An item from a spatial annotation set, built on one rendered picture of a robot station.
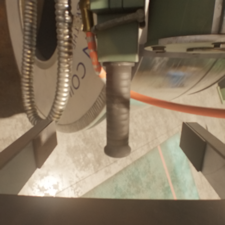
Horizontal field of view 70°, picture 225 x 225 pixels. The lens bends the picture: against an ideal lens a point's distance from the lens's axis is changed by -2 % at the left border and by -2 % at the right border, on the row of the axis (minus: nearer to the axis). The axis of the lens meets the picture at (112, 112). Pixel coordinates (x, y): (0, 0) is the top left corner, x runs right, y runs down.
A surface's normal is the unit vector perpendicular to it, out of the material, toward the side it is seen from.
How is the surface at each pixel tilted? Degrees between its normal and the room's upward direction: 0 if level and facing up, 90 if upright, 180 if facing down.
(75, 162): 0
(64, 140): 0
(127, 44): 58
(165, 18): 102
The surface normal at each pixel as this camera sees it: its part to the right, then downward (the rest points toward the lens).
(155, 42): -0.93, 0.11
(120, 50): -0.20, 0.29
